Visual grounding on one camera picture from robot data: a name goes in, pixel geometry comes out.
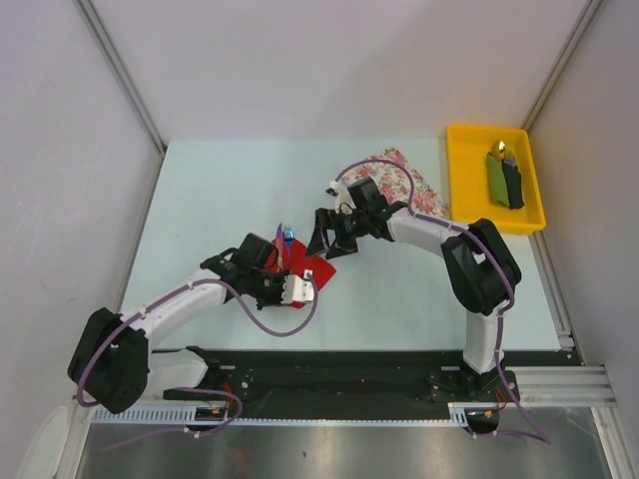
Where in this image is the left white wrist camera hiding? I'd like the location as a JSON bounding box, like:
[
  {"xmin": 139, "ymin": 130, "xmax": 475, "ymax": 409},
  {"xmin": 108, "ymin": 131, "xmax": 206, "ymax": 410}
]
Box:
[{"xmin": 282, "ymin": 269, "xmax": 316, "ymax": 304}]

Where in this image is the aluminium frame post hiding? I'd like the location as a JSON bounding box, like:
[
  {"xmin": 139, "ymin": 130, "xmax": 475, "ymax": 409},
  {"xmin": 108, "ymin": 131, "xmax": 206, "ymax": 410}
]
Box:
[
  {"xmin": 521, "ymin": 0, "xmax": 608, "ymax": 132},
  {"xmin": 74, "ymin": 0, "xmax": 167, "ymax": 154}
]

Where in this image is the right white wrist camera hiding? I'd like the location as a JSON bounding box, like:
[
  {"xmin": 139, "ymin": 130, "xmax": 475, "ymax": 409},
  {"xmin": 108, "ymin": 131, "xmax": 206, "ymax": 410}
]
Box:
[{"xmin": 326, "ymin": 181, "xmax": 355, "ymax": 214}]

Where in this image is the black rolled napkin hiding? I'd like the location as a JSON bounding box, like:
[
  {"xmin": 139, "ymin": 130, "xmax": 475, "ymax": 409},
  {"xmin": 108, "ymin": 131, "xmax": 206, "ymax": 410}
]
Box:
[{"xmin": 502, "ymin": 161, "xmax": 524, "ymax": 210}]

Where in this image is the red paper napkin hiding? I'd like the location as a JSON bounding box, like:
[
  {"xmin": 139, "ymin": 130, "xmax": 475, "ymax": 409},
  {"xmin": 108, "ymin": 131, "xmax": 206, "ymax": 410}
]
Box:
[{"xmin": 264, "ymin": 239, "xmax": 336, "ymax": 289}]

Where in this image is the white cable duct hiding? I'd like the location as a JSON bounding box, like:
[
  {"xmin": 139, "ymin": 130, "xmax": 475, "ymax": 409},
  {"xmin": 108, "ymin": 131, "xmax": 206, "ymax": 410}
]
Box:
[{"xmin": 91, "ymin": 405, "xmax": 468, "ymax": 428}]

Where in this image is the left aluminium frame post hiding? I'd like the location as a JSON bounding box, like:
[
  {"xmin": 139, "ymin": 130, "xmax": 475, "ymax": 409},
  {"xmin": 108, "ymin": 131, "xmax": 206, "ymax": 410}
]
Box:
[{"xmin": 74, "ymin": 0, "xmax": 167, "ymax": 154}]

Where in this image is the yellow plastic tray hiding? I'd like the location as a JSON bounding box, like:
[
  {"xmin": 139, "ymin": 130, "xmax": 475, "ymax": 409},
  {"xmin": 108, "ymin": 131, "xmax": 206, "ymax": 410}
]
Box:
[{"xmin": 446, "ymin": 125, "xmax": 546, "ymax": 235}]

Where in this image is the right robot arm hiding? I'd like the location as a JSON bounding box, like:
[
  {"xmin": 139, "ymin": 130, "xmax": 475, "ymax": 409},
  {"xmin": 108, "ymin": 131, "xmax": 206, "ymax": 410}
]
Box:
[{"xmin": 306, "ymin": 178, "xmax": 522, "ymax": 400}]

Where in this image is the floral cloth mat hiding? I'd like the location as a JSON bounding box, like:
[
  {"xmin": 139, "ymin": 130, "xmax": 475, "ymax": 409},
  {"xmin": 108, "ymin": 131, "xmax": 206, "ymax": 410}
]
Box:
[{"xmin": 339, "ymin": 148, "xmax": 448, "ymax": 218}]

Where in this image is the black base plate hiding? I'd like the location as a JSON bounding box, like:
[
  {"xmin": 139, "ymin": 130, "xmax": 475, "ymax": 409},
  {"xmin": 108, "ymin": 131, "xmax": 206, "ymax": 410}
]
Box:
[{"xmin": 159, "ymin": 348, "xmax": 583, "ymax": 425}]

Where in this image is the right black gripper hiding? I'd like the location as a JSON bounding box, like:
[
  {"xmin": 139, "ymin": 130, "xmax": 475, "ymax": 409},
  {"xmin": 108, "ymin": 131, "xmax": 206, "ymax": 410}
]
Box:
[{"xmin": 306, "ymin": 208, "xmax": 370, "ymax": 259}]

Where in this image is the green rolled napkin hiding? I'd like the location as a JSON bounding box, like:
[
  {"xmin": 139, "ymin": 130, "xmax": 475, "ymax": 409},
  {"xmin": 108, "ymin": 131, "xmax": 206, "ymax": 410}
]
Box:
[{"xmin": 486, "ymin": 153, "xmax": 510, "ymax": 208}]

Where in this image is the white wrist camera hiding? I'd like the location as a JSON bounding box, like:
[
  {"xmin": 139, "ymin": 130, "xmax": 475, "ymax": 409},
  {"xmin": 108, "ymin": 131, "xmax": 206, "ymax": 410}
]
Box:
[
  {"xmin": 282, "ymin": 269, "xmax": 316, "ymax": 304},
  {"xmin": 326, "ymin": 181, "xmax": 355, "ymax": 214}
]

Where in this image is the right aluminium frame rail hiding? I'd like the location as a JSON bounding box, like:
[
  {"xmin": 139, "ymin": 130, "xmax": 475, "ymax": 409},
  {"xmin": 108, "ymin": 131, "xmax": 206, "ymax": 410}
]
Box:
[{"xmin": 511, "ymin": 366, "xmax": 617, "ymax": 407}]

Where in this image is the right aluminium frame post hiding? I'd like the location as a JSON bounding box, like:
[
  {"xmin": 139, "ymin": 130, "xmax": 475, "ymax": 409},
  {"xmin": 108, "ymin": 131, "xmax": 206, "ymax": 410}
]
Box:
[{"xmin": 521, "ymin": 0, "xmax": 608, "ymax": 132}]

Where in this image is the iridescent knife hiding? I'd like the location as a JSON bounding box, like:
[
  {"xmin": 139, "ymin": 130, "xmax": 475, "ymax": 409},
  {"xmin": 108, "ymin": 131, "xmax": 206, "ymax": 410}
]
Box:
[{"xmin": 275, "ymin": 224, "xmax": 285, "ymax": 270}]

